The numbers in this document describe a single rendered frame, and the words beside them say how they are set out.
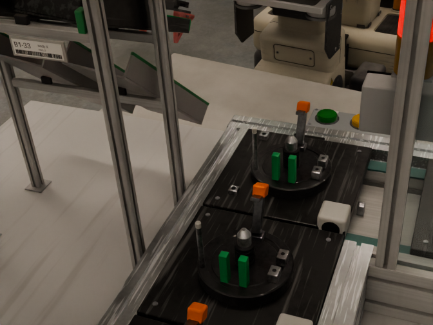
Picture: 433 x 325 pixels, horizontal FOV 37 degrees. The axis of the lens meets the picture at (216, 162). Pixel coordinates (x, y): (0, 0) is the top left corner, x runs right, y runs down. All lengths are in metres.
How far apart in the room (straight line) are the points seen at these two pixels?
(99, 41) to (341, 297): 0.49
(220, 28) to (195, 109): 2.86
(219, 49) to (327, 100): 2.28
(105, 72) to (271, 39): 1.00
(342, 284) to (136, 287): 0.30
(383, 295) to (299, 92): 0.71
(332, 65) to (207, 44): 2.13
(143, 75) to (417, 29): 0.46
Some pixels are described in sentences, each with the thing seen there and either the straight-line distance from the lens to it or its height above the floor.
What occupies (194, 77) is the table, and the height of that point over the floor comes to 0.86.
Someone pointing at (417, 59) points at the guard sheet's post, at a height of 1.30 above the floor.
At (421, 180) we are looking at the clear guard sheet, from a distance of 0.89.
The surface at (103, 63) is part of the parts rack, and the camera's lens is 0.87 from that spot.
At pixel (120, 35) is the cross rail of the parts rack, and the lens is 1.05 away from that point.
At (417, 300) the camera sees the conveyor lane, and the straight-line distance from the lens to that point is 1.02.
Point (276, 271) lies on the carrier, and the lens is 0.91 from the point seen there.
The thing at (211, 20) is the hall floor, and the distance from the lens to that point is 4.18.
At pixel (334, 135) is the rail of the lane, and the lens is 1.25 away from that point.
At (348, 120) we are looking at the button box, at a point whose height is 0.96.
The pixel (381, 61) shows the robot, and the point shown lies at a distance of 2.02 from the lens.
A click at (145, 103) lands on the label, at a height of 1.10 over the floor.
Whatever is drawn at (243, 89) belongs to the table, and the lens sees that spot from 1.61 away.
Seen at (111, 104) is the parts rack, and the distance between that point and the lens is 0.89.
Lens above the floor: 1.65
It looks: 36 degrees down
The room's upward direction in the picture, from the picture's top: 4 degrees counter-clockwise
